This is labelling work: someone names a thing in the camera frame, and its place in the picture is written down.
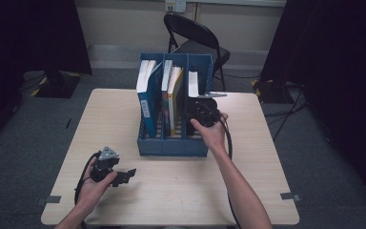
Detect black floor cables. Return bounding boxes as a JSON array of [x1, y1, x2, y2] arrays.
[[213, 72, 309, 143]]

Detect blue book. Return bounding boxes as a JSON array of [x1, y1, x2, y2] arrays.
[[135, 59, 164, 139]]

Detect black folding chair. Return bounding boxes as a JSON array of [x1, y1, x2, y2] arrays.
[[163, 12, 232, 92]]

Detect grey tape piece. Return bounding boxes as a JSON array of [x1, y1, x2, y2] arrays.
[[36, 195, 62, 206], [279, 192, 302, 202]]

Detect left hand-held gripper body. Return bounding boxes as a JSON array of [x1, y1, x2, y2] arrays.
[[90, 145, 121, 183]]

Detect white wall socket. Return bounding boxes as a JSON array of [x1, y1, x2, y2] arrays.
[[165, 0, 188, 14]]

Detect blue plastic file rack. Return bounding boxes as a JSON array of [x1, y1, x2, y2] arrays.
[[136, 52, 214, 158]]

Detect hand-held gripper cable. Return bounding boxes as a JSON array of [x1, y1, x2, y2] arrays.
[[73, 150, 103, 229], [217, 114, 241, 229]]

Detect red illustrated book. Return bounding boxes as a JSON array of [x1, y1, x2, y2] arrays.
[[160, 59, 174, 137]]

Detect black stand base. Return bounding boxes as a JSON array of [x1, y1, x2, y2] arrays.
[[30, 70, 82, 99], [251, 78, 295, 105]]

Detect black book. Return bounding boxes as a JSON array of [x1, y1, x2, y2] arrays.
[[184, 70, 201, 138]]

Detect yellow book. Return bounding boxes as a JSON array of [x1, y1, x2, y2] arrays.
[[167, 66, 186, 137]]

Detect black curtain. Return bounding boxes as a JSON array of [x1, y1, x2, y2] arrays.
[[0, 0, 93, 151], [260, 0, 366, 213]]

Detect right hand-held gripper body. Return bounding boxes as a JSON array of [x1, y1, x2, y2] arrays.
[[187, 91, 229, 129]]

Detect person's left hand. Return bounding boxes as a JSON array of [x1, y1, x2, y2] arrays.
[[77, 158, 119, 211]]

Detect left hand-held gripper cable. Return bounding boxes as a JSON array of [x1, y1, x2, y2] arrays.
[[73, 150, 103, 229]]

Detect person's right hand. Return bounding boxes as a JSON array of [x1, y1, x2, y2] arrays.
[[190, 112, 230, 153]]

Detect right hand-held gripper cable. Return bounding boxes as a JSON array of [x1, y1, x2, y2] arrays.
[[217, 114, 241, 229]]

